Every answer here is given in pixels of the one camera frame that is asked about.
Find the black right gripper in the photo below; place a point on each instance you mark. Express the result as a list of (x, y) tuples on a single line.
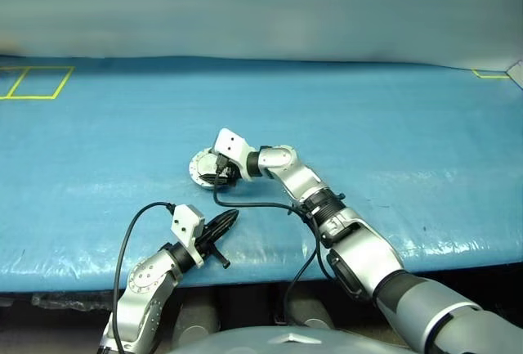
[(228, 172)]

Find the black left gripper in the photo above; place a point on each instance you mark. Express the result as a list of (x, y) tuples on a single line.
[(210, 243)]

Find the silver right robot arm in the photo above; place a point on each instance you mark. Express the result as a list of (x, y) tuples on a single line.
[(367, 247)]

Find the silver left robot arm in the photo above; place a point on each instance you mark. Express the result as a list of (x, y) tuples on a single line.
[(143, 288)]

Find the blue table cover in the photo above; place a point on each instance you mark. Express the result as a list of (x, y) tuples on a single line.
[(122, 145)]

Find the grey robot torso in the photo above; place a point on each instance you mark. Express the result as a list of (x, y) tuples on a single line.
[(265, 341)]

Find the clear crumpled plastic film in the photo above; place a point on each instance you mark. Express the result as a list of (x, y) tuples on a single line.
[(69, 301)]

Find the yellow tape double square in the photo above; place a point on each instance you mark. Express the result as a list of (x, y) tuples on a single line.
[(57, 90)]

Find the yellow tape corner mark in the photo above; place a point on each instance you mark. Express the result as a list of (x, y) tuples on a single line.
[(486, 76)]

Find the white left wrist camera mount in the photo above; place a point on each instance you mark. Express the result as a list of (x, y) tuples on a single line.
[(186, 219)]

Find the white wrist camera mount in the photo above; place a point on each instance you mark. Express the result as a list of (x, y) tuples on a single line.
[(231, 143), (186, 219)]

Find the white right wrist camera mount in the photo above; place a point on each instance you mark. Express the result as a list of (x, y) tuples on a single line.
[(231, 143)]

